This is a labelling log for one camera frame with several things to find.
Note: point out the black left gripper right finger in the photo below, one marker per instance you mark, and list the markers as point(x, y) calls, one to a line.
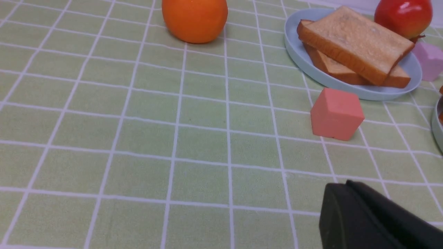
point(410, 230)

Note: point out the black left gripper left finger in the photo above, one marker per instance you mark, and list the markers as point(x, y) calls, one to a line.
point(347, 223)

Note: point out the salmon cube block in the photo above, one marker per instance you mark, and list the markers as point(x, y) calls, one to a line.
point(336, 114)

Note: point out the teal empty plate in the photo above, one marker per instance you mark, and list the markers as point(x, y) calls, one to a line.
point(436, 125)

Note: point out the toast slice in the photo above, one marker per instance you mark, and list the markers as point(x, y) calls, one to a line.
point(398, 78)
point(349, 38)

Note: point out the light blue bread plate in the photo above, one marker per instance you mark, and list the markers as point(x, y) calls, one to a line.
point(410, 64)

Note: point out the pink cube block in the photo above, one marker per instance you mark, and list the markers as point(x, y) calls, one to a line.
point(431, 60)

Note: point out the green checkered tablecloth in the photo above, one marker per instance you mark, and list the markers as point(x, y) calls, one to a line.
point(114, 134)

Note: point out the orange mandarin fruit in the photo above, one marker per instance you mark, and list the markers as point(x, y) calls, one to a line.
point(195, 21)

